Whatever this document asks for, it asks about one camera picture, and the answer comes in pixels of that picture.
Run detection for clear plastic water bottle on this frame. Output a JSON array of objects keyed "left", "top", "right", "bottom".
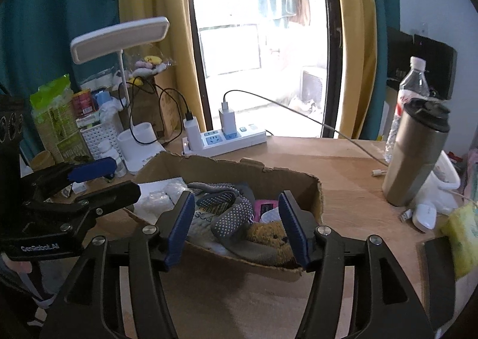
[{"left": 384, "top": 56, "right": 430, "bottom": 164}]

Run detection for black appliance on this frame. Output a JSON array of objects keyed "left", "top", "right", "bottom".
[{"left": 386, "top": 27, "right": 458, "bottom": 100}]

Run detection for bagged pastel plush toys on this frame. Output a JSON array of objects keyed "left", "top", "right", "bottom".
[{"left": 125, "top": 51, "right": 176, "bottom": 80}]

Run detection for white charger with black plug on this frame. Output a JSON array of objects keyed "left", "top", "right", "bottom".
[{"left": 183, "top": 111, "right": 204, "bottom": 153}]

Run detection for teal curtain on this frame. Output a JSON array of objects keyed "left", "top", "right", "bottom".
[
  {"left": 364, "top": 0, "right": 396, "bottom": 141},
  {"left": 0, "top": 0, "right": 124, "bottom": 160}
]

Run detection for brown paper bag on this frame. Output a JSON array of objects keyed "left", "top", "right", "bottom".
[{"left": 129, "top": 75, "right": 180, "bottom": 138}]

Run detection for clear bubble wrap bundle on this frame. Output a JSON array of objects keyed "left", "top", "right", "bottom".
[{"left": 147, "top": 178, "right": 187, "bottom": 213}]

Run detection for cardboard box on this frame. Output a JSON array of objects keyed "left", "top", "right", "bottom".
[{"left": 125, "top": 151, "right": 322, "bottom": 282}]

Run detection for grey dotted slipper socks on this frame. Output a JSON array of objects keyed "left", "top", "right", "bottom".
[{"left": 187, "top": 182, "right": 292, "bottom": 267}]

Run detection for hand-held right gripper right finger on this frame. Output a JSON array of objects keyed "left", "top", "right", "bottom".
[{"left": 278, "top": 190, "right": 436, "bottom": 339}]

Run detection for white computer mouse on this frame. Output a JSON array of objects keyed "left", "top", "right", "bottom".
[{"left": 413, "top": 204, "right": 437, "bottom": 233}]

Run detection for red can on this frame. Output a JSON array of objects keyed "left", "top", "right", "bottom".
[{"left": 72, "top": 89, "right": 96, "bottom": 117}]

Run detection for white power strip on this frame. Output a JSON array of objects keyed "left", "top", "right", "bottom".
[{"left": 182, "top": 124, "right": 266, "bottom": 157}]

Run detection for steel tumbler with black lid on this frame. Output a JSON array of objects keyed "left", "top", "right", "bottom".
[{"left": 382, "top": 97, "right": 451, "bottom": 207}]

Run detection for pink package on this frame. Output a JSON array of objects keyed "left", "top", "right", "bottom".
[{"left": 254, "top": 200, "right": 281, "bottom": 222}]

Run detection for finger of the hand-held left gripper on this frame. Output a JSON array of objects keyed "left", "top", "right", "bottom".
[
  {"left": 20, "top": 157, "right": 117, "bottom": 205},
  {"left": 22, "top": 181, "right": 142, "bottom": 239}
]

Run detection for green snack package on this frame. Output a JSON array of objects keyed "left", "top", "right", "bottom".
[{"left": 30, "top": 74, "right": 94, "bottom": 164}]

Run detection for white perforated basket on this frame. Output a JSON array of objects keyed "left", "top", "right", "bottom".
[{"left": 80, "top": 123, "right": 124, "bottom": 160}]

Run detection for yellow tissue pack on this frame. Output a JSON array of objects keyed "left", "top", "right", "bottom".
[{"left": 441, "top": 204, "right": 478, "bottom": 276}]

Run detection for outdoor air conditioner unit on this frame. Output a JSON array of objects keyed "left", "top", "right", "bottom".
[{"left": 301, "top": 66, "right": 327, "bottom": 104}]

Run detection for white desk lamp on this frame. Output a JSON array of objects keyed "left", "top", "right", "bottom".
[{"left": 70, "top": 17, "right": 170, "bottom": 175}]

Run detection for white plastic bag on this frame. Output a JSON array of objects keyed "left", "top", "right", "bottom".
[{"left": 422, "top": 150, "right": 462, "bottom": 213}]

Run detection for black charging cable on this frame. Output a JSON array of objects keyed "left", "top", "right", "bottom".
[{"left": 119, "top": 79, "right": 193, "bottom": 145}]

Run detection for yellow cup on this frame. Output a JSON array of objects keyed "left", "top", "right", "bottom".
[{"left": 30, "top": 150, "right": 56, "bottom": 171}]

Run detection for brown plush toy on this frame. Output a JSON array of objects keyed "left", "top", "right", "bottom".
[{"left": 246, "top": 220, "right": 296, "bottom": 267}]

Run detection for white charging cable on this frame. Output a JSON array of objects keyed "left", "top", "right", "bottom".
[{"left": 223, "top": 90, "right": 389, "bottom": 177}]

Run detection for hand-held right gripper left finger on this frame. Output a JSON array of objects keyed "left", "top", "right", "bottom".
[{"left": 39, "top": 191, "right": 195, "bottom": 339}]

